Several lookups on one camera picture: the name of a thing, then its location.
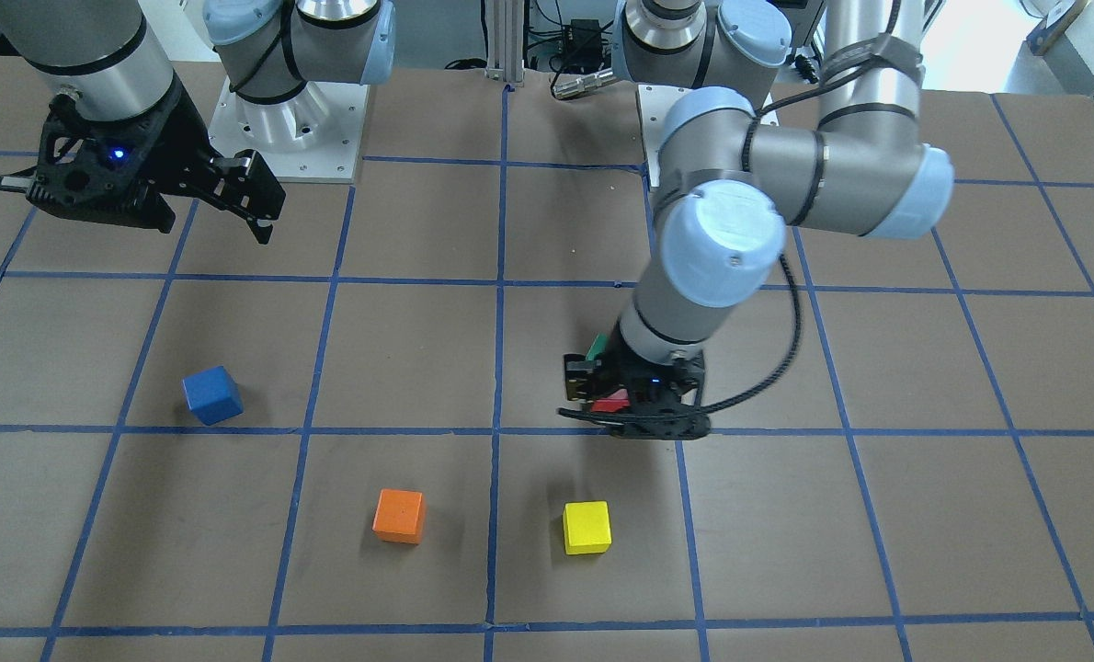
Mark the red wooden block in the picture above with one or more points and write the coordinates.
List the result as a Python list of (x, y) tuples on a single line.
[(611, 403)]

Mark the silver cylinder tool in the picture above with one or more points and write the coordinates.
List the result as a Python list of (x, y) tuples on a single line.
[(583, 85)]

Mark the black electronics box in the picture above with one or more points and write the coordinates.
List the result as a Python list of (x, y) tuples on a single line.
[(582, 43)]

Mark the blue wooden block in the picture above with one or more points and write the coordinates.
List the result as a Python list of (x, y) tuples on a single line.
[(212, 395)]

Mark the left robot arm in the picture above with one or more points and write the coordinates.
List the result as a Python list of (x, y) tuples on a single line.
[(735, 171)]

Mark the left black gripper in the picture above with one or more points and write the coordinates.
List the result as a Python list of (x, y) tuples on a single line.
[(576, 377)]

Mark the green wooden block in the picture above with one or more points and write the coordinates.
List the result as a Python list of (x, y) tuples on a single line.
[(596, 348)]

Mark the yellow wooden block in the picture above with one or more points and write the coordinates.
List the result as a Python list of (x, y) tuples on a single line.
[(587, 527)]

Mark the orange wooden block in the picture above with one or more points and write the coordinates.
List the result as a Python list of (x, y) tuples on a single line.
[(400, 516)]

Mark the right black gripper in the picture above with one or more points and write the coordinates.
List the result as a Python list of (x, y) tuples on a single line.
[(182, 147)]

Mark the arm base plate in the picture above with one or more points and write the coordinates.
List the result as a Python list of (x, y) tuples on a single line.
[(326, 147), (654, 104)]

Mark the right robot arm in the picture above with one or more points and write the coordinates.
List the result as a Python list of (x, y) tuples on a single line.
[(107, 56)]

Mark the aluminium frame post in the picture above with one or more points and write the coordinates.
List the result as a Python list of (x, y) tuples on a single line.
[(504, 33)]

